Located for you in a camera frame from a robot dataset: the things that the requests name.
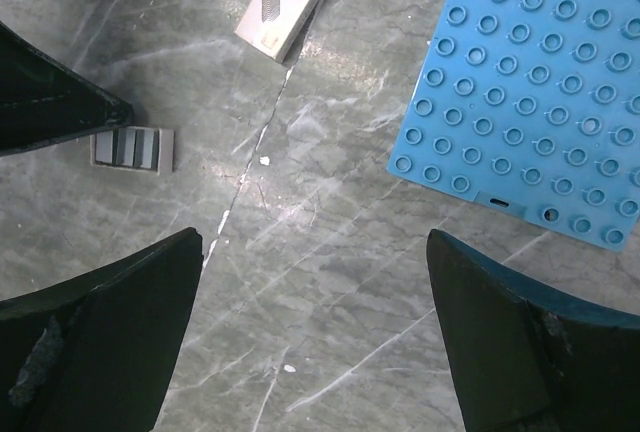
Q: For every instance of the grey staple strips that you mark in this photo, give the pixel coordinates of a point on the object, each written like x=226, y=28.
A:
x=134, y=148

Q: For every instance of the small staple box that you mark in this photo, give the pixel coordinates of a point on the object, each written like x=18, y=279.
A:
x=271, y=26

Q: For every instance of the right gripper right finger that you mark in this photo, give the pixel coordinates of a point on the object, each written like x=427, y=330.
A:
x=525, y=356

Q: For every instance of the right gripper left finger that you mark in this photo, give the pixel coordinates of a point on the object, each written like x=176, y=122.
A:
x=97, y=352

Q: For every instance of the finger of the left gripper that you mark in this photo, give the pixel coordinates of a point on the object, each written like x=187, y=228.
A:
x=44, y=103

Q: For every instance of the blue studded building plate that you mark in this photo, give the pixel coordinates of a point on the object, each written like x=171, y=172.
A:
x=531, y=107

